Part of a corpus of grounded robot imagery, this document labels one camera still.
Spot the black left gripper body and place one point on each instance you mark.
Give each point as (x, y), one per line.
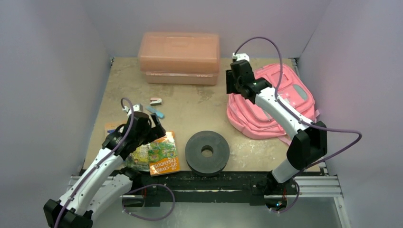
(150, 133)

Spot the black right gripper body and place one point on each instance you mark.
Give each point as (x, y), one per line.
(233, 83)

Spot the orange treehouse book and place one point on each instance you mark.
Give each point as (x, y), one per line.
(163, 156)

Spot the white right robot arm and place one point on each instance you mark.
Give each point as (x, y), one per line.
(308, 139)

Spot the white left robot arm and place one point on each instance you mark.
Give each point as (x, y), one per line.
(94, 176)

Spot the blue highlighter marker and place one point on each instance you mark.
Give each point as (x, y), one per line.
(155, 111)

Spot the green wonderland book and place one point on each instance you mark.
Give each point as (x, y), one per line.
(139, 159)

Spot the blue orange picture book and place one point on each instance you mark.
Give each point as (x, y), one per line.
(110, 127)

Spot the translucent orange plastic box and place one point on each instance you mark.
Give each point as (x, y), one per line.
(180, 58)

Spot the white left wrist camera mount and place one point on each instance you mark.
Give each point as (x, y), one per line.
(134, 108)

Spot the aluminium rail base frame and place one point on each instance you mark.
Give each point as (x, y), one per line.
(250, 187)

